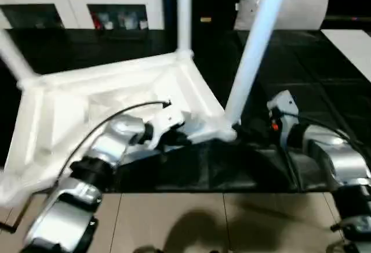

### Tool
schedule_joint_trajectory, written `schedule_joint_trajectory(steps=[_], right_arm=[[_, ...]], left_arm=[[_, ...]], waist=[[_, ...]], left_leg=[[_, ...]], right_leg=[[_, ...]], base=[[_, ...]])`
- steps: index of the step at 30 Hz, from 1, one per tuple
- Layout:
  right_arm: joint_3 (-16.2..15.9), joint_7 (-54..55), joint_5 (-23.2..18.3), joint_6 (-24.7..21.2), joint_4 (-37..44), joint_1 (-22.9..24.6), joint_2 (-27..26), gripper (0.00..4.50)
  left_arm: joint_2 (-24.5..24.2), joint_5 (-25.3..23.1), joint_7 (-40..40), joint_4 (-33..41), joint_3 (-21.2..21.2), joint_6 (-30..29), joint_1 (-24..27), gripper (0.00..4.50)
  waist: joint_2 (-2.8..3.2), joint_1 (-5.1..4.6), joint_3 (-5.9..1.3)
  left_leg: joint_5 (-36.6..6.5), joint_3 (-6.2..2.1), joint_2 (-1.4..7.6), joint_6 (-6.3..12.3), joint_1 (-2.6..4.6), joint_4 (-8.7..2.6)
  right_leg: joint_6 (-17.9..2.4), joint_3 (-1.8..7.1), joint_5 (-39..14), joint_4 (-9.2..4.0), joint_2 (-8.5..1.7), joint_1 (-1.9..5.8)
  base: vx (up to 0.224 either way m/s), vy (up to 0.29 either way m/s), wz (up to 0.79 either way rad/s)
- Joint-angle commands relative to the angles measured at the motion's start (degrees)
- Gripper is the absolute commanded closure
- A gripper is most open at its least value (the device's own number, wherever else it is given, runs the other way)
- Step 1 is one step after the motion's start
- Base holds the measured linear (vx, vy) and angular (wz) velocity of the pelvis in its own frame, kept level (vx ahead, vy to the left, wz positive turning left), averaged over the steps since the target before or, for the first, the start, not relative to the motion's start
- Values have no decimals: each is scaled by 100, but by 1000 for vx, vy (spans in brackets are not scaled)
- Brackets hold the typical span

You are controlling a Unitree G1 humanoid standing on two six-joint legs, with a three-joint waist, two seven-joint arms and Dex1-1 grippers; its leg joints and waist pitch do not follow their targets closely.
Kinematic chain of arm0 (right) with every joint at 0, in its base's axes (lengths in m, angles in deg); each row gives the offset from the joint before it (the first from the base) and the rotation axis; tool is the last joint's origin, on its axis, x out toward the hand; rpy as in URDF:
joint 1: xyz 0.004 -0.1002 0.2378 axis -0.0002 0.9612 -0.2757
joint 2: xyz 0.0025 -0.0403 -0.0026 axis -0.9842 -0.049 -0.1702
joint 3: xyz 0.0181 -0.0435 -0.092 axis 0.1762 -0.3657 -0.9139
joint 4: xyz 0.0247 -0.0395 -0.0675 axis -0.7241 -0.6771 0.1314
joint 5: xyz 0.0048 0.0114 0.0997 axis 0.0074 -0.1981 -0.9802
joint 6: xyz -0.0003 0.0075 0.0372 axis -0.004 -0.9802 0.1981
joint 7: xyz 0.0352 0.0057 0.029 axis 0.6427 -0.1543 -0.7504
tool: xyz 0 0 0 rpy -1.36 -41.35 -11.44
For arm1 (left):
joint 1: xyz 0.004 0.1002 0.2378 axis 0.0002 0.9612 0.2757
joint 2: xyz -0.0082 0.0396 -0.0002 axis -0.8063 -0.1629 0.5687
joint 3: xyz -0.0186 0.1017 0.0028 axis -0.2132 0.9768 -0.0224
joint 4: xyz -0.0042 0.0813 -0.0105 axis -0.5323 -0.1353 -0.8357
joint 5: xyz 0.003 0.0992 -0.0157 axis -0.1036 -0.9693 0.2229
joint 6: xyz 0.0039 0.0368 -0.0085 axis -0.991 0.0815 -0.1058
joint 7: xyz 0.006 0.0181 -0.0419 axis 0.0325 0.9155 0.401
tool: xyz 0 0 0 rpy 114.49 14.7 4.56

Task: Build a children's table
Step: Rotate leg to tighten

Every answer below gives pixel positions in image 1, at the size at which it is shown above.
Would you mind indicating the white plastic table leg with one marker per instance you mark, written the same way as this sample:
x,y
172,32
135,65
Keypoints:
x,y
184,12
255,44
14,58

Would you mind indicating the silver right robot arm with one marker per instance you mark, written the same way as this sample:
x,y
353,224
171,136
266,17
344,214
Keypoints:
x,y
336,160

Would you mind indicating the black work mat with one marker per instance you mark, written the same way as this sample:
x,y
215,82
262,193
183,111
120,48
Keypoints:
x,y
313,73

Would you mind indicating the white flat panel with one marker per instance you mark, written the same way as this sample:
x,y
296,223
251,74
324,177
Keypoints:
x,y
351,50

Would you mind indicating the small yellow label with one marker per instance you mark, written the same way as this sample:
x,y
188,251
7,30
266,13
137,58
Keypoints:
x,y
205,19

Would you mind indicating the grey pillow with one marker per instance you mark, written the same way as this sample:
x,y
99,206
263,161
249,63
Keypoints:
x,y
301,6

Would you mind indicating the white cabinet with glass doors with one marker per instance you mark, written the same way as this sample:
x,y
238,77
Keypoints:
x,y
58,0

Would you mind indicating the black stand leg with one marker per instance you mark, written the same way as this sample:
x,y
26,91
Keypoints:
x,y
8,227

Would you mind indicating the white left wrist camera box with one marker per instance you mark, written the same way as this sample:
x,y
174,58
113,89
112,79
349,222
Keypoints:
x,y
167,119

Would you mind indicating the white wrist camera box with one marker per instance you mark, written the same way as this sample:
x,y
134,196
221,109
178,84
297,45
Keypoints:
x,y
283,108
167,119

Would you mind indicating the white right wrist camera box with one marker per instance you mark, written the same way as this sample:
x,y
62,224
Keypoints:
x,y
283,108

